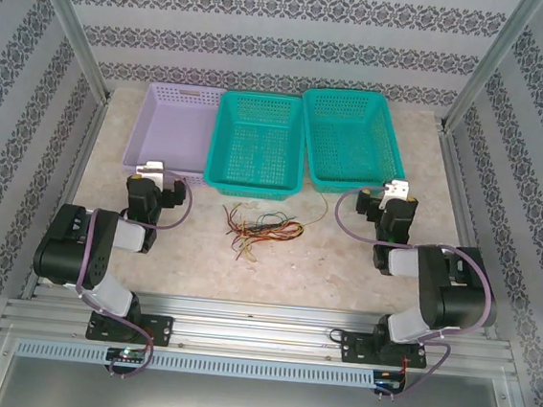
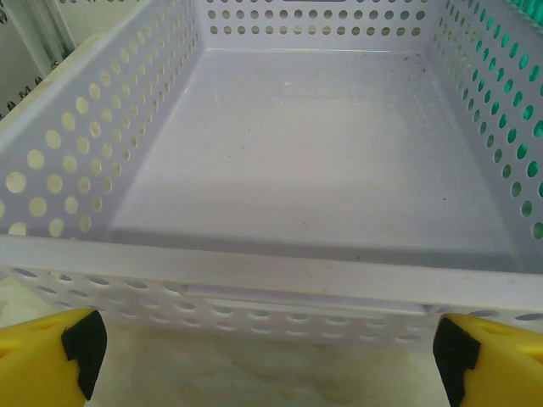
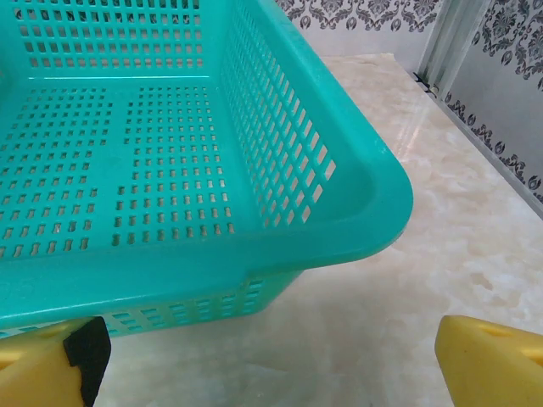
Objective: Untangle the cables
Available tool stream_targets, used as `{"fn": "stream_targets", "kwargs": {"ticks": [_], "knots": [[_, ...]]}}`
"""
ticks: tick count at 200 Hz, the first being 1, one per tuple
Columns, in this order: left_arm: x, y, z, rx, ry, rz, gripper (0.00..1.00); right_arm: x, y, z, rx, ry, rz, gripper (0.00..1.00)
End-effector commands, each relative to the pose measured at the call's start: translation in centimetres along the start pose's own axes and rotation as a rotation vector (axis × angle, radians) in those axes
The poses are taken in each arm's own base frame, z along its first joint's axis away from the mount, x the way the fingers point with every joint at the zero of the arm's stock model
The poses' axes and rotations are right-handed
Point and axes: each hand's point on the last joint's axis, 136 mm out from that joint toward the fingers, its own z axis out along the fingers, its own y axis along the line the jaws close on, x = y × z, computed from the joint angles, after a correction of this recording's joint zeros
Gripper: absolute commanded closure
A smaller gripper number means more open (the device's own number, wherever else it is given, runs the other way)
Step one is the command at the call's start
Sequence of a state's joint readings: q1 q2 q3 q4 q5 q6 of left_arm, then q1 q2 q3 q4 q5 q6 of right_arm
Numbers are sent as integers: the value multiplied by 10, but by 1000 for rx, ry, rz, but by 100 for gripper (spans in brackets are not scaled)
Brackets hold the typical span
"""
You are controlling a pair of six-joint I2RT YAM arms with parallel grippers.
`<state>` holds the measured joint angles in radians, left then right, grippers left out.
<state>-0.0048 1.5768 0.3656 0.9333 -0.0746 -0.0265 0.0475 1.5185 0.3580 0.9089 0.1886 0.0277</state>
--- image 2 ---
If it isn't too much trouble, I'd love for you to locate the yellow black-padded left gripper right finger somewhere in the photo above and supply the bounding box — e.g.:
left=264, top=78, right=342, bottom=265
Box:
left=432, top=312, right=543, bottom=407

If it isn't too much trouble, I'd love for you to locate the yellow black-padded left gripper left finger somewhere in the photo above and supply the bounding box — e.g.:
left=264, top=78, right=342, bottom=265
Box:
left=0, top=308, right=108, bottom=407

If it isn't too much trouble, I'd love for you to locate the lavender perforated plastic basket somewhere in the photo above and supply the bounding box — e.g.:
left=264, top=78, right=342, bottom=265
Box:
left=0, top=0, right=543, bottom=354

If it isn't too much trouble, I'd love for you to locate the teal perforated plastic basket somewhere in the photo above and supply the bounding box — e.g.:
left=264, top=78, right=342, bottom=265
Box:
left=440, top=0, right=543, bottom=221

